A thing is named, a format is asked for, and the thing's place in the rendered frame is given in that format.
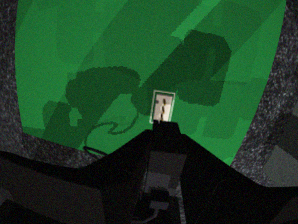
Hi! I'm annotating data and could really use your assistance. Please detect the green circuit board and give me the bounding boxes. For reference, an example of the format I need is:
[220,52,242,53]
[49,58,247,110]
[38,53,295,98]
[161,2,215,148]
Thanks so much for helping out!
[15,0,286,167]

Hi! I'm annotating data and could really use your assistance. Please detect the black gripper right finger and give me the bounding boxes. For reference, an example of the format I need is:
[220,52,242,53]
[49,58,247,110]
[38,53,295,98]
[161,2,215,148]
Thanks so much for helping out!
[180,133,298,224]

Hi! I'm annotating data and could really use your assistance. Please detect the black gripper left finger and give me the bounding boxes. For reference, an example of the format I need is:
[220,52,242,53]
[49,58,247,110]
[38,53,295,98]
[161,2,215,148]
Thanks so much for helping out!
[0,129,152,224]

